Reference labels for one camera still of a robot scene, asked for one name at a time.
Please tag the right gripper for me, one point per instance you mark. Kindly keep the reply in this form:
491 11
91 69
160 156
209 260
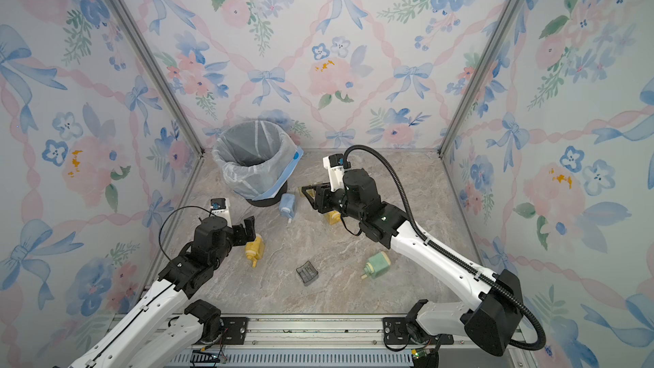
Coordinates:
324 195

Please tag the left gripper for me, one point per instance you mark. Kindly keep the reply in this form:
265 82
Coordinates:
243 237

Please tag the yellow pencil sharpener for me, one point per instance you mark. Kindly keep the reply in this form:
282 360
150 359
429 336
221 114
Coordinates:
333 217
254 250

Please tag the blue pencil sharpener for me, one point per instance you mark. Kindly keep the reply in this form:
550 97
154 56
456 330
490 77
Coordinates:
287 206

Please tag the dark shavings tray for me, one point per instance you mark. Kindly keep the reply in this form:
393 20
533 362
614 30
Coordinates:
307 273

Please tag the yellow transparent shavings tray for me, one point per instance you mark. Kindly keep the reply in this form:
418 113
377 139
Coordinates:
318 186

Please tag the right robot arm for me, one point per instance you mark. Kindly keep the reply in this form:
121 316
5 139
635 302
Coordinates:
482 313

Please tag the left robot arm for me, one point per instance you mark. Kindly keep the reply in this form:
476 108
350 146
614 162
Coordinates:
133 342

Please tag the green pencil sharpener right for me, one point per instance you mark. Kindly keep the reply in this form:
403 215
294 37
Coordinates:
376 266

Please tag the black trash bin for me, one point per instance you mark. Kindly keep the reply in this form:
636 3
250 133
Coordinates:
263 203

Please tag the clear trash bag blue band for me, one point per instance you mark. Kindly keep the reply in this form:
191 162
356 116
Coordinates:
256 158

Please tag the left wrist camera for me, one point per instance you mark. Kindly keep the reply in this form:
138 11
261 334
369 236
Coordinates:
221 207

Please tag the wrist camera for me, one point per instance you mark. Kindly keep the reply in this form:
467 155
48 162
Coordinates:
221 207
336 166

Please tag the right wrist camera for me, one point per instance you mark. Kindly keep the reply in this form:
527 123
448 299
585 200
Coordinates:
336 166

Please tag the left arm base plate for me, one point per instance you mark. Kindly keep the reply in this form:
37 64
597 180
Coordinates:
223 331

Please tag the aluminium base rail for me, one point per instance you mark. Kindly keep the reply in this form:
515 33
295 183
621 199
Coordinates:
333 341

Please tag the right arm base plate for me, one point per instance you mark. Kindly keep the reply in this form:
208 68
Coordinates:
399 333

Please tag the left corner aluminium post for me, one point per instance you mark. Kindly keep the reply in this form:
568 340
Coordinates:
148 60

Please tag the corner aluminium post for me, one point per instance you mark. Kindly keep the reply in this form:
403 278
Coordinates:
148 60
487 59

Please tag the right corner aluminium post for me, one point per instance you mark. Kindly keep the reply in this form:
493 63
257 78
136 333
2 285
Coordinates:
487 59

